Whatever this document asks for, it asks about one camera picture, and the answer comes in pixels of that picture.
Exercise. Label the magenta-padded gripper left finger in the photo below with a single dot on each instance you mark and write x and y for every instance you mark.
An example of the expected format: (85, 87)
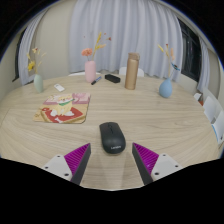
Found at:
(63, 166)

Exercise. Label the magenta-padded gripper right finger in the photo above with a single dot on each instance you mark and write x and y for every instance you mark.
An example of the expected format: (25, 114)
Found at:
(160, 166)

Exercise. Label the black computer mouse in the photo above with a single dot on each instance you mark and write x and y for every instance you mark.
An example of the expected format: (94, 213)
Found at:
(112, 138)

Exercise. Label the cartoon dog print mouse pad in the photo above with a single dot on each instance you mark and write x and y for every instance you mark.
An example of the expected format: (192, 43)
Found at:
(63, 108)

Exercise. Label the white chair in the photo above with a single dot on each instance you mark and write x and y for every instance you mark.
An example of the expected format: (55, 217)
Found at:
(76, 73)
(219, 128)
(209, 108)
(122, 71)

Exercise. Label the blue vase with dried flowers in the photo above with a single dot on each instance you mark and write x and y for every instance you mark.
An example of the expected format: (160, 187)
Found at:
(165, 89)

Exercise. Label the white remote control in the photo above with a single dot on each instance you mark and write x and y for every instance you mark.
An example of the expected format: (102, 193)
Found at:
(59, 87)

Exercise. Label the green vase with yellow flowers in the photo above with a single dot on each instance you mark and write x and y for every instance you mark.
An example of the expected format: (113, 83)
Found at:
(38, 84)

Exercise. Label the blue marker pen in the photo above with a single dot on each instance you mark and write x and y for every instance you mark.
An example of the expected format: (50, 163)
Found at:
(96, 80)

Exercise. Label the bronze drink bottle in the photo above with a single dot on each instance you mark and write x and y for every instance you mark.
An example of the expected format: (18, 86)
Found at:
(132, 73)

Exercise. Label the pink vase with flowers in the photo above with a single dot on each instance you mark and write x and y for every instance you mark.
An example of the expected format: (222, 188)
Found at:
(90, 71)

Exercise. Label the black rectangular case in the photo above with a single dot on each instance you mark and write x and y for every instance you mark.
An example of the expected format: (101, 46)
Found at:
(112, 78)

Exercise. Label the narrow white curtain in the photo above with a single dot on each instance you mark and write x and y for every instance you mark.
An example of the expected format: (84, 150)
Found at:
(204, 66)
(28, 50)

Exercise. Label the dark window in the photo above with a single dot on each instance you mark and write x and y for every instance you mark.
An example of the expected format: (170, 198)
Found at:
(191, 50)

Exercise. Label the wide white curtain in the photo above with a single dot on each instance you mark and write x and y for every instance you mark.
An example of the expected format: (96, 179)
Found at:
(133, 26)

